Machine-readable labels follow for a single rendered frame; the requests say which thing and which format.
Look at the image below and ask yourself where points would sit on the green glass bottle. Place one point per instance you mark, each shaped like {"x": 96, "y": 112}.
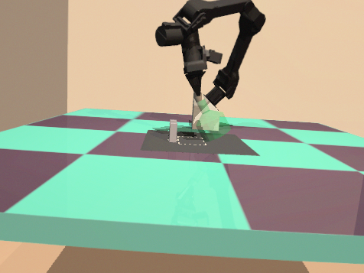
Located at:
{"x": 212, "y": 124}

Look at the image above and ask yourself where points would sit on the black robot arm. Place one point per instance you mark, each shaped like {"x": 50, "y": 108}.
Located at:
{"x": 202, "y": 12}

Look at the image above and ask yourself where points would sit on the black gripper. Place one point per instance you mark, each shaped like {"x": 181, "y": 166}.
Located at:
{"x": 194, "y": 65}

